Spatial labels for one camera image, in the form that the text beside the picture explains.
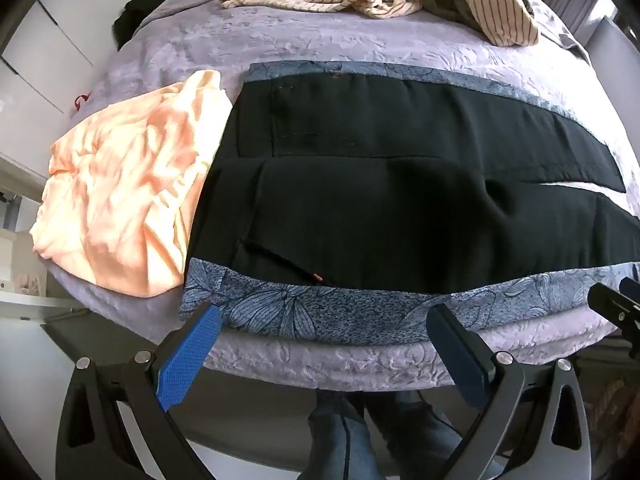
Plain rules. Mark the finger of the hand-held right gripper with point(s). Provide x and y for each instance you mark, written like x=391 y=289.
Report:
x=617 y=310

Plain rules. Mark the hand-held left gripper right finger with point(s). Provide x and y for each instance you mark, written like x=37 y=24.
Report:
x=457 y=352

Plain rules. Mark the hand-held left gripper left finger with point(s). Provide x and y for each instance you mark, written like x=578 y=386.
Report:
x=192 y=347

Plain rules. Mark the black pants with blue trim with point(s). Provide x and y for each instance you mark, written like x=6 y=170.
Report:
x=380 y=210

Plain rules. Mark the person's left leg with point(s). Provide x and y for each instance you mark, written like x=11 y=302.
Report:
x=337 y=440

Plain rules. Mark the peach cloth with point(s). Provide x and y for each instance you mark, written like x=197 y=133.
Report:
x=120 y=190

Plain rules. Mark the white desk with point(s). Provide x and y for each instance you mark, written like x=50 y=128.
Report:
x=20 y=270

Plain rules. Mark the small red ornament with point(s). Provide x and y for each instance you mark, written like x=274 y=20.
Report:
x=80 y=102

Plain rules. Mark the beige striped pillow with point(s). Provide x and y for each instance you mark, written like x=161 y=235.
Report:
x=502 y=15

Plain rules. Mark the lavender textured bed blanket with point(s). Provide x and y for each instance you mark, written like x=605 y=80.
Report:
x=320 y=40

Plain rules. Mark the black cloth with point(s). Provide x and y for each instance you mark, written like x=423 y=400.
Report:
x=131 y=17

